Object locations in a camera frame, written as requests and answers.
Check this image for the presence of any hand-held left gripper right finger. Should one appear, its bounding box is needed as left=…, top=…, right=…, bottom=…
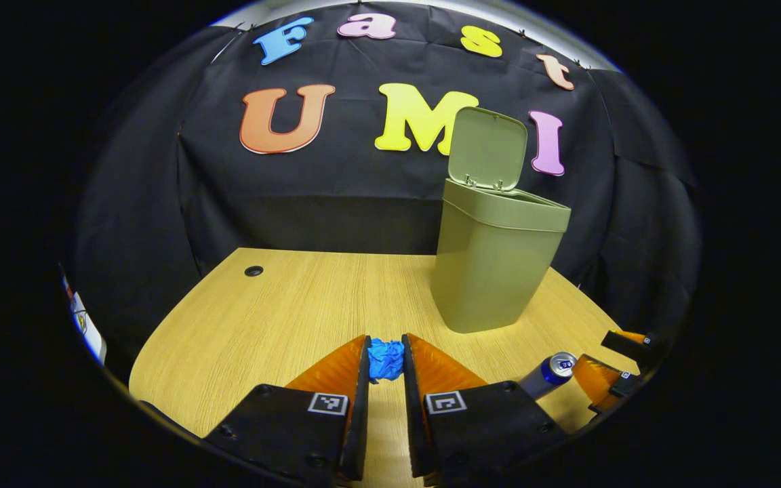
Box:
left=401, top=332, right=571, bottom=487

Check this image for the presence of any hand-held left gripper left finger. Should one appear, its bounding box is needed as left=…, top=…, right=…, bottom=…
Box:
left=202, top=333, right=372, bottom=487

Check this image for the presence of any blue silver pop can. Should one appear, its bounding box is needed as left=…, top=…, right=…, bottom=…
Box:
left=518, top=351, right=578, bottom=401

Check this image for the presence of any blue paper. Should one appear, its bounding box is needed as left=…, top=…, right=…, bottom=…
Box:
left=367, top=338, right=406, bottom=384

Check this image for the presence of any green desktop garbage bin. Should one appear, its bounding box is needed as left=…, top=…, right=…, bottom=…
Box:
left=429, top=106, right=572, bottom=334

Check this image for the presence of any black backdrop cloth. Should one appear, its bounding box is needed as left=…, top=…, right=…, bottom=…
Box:
left=68, top=3, right=703, bottom=380

